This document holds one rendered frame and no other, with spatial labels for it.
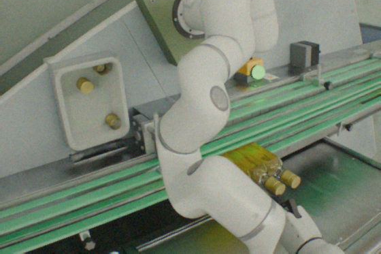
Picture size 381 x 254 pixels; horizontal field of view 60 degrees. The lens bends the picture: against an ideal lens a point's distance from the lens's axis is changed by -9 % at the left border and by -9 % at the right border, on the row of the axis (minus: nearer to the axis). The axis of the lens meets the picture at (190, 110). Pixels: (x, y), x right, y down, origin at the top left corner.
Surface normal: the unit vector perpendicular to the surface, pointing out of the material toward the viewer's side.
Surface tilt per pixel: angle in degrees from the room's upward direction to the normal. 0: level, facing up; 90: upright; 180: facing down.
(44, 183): 90
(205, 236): 90
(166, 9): 3
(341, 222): 90
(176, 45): 3
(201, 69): 63
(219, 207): 44
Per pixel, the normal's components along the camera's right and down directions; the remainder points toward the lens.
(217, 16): -0.39, 0.51
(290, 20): 0.52, 0.32
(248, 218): 0.00, 0.10
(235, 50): 0.62, -0.22
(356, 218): -0.07, -0.91
